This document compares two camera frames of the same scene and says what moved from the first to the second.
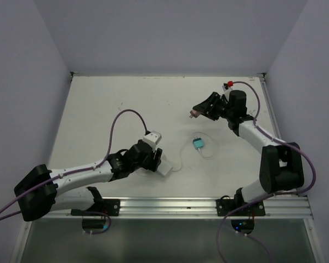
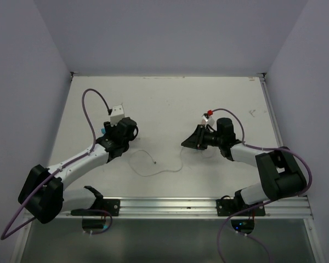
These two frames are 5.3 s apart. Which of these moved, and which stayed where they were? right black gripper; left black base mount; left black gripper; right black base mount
Moved: left black gripper; right black gripper
Stayed: left black base mount; right black base mount
